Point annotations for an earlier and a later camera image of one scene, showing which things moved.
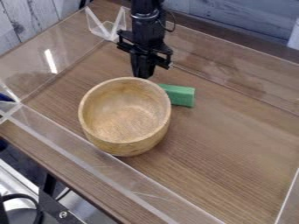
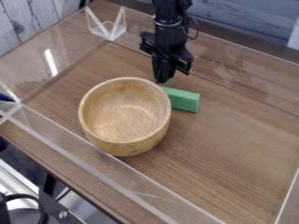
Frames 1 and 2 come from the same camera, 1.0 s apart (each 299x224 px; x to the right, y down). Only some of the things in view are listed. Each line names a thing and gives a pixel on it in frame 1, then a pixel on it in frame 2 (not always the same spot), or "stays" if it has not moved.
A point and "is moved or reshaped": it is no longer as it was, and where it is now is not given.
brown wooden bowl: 124,115 stays
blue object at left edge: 4,97 stays
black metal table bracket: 51,206 stays
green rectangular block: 182,96 is moved or reshaped
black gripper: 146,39 -> 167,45
